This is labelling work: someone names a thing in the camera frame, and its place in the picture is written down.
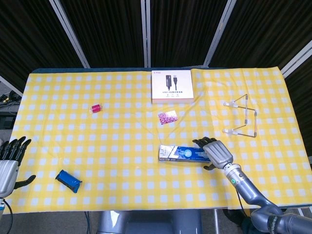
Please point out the dark folding screen panel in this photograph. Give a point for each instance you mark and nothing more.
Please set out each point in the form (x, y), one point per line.
(187, 31)
(263, 31)
(31, 34)
(104, 31)
(302, 97)

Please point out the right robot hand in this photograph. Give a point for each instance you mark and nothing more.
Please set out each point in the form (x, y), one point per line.
(217, 153)

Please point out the pink patterned card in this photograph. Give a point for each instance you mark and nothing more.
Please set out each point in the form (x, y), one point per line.
(168, 117)

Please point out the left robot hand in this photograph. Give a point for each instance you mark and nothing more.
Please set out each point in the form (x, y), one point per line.
(8, 170)

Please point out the blue toothpaste box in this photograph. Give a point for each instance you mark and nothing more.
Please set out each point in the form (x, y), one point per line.
(180, 153)

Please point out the blue packet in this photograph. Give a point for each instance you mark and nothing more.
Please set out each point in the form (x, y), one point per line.
(68, 181)

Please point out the grey robot torso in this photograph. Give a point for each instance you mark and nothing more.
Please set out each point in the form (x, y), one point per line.
(148, 223)

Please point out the pink wrapped candy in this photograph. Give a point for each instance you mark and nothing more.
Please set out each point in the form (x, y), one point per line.
(95, 108)

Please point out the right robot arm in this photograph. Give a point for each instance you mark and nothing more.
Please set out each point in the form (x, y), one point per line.
(253, 195)

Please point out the yellow checkered tablecloth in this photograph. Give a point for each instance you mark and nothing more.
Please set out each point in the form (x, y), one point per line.
(117, 151)

